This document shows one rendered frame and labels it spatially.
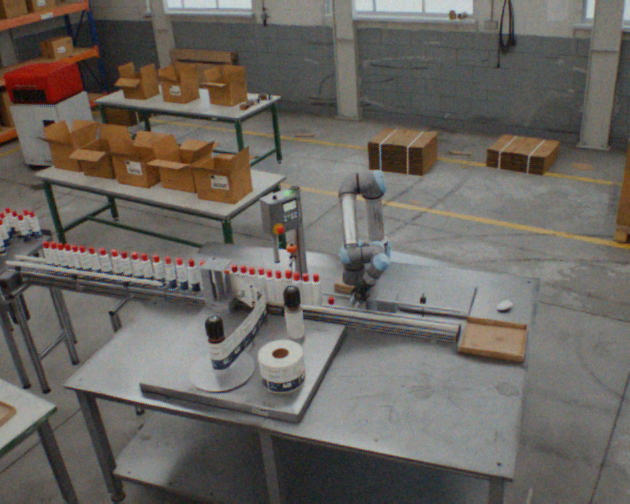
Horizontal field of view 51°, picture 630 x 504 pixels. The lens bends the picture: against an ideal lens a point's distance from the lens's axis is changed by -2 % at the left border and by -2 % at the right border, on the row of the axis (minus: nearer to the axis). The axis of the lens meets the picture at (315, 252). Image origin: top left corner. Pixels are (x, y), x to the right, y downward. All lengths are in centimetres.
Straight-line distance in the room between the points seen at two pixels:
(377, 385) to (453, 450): 50
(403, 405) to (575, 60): 581
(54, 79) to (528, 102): 553
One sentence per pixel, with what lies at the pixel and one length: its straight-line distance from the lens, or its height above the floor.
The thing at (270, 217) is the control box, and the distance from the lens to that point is 337.
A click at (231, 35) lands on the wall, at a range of 1022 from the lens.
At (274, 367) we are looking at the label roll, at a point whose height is 102.
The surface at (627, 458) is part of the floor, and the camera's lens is 414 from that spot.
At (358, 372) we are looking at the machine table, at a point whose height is 83.
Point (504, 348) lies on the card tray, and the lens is 336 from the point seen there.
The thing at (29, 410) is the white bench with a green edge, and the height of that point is 80.
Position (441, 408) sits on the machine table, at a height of 83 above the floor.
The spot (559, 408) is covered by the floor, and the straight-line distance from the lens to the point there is 435.
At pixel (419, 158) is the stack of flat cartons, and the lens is 731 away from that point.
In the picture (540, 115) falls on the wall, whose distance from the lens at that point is 843.
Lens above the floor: 285
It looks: 29 degrees down
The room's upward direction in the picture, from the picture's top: 5 degrees counter-clockwise
